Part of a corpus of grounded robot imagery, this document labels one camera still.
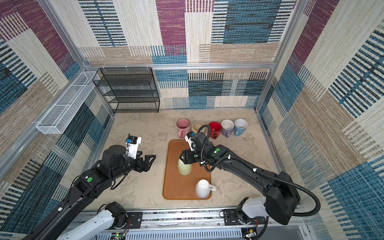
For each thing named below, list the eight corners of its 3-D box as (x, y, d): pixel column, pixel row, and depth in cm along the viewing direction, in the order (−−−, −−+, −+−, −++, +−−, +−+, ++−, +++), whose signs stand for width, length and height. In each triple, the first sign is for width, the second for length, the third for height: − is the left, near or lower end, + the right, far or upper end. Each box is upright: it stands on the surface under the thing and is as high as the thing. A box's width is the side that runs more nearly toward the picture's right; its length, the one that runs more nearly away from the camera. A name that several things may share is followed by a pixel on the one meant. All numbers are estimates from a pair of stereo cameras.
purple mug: (216, 134, 107) (217, 127, 101) (223, 124, 112) (224, 117, 106) (227, 139, 104) (229, 133, 98) (234, 129, 109) (236, 122, 103)
